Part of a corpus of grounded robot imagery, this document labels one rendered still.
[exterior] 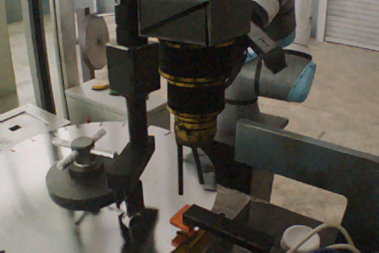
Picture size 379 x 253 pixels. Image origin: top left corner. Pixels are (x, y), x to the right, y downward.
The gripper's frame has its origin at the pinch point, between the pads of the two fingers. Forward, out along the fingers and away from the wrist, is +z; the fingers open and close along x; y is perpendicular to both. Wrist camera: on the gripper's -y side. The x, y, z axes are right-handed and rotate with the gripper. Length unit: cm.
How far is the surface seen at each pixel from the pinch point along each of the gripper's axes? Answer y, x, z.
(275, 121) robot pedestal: 15, -49, -27
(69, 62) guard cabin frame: 49.5, -4.0, 0.0
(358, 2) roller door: 163, -325, -443
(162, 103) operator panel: 22.3, -15.5, -4.1
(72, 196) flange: -3.2, 8.6, 20.9
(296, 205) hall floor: 29, -143, -32
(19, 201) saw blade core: 1.3, 10.9, 25.9
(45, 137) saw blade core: 15.0, 6.0, 18.2
